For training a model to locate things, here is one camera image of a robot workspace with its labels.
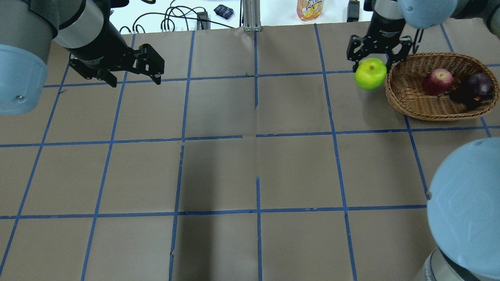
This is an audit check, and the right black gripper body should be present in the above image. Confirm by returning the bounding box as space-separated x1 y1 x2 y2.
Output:
362 16 406 53

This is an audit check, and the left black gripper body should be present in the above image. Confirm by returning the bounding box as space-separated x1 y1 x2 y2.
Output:
68 21 135 71

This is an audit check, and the green apple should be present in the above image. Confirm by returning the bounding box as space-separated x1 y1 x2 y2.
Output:
354 58 387 91

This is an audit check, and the red yellow apple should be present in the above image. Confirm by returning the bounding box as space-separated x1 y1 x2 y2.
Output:
423 68 454 96

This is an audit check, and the dark red apple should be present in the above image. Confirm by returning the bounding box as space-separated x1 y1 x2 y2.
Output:
450 73 493 110

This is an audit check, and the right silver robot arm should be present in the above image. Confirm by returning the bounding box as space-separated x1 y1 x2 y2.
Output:
346 0 499 281

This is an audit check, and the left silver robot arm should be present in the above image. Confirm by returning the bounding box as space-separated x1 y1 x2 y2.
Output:
0 0 165 115

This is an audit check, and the brown wicker basket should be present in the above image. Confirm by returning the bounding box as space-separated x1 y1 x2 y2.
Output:
384 53 499 121

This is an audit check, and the black power adapter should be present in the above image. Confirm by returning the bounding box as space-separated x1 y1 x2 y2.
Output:
346 0 360 23

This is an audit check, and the yellow drink bottle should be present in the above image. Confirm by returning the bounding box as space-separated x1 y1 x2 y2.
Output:
296 0 324 21

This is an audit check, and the dark blue computer mouse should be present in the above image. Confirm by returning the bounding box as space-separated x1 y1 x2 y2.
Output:
214 5 235 20

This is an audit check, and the aluminium frame post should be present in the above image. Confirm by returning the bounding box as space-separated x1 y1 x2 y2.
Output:
241 0 261 32

